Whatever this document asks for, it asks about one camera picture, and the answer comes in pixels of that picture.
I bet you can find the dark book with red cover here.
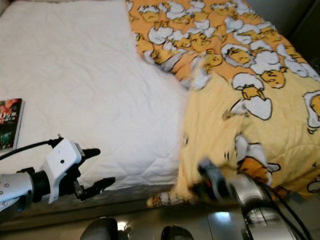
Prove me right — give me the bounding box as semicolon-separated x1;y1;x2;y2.
0;98;26;151

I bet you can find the dark grey right robot foot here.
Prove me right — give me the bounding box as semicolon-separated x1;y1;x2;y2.
161;225;196;240

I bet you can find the dark grey left robot foot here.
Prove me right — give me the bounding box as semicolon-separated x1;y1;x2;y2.
80;217;121;240

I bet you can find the white quilted mattress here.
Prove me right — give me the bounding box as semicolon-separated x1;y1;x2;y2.
0;0;191;193

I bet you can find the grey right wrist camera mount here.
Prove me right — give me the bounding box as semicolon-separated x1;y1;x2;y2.
197;157;231;198

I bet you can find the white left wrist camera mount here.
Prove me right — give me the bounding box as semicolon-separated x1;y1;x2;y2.
42;138;85;203

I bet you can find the dark grey robot foot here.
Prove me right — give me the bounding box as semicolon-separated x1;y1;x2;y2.
161;225;196;240
80;217;121;240

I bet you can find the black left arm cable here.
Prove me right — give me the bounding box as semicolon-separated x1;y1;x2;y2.
0;137;63;162

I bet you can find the yellow orange cartoon duvet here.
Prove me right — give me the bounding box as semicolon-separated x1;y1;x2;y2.
125;0;320;208

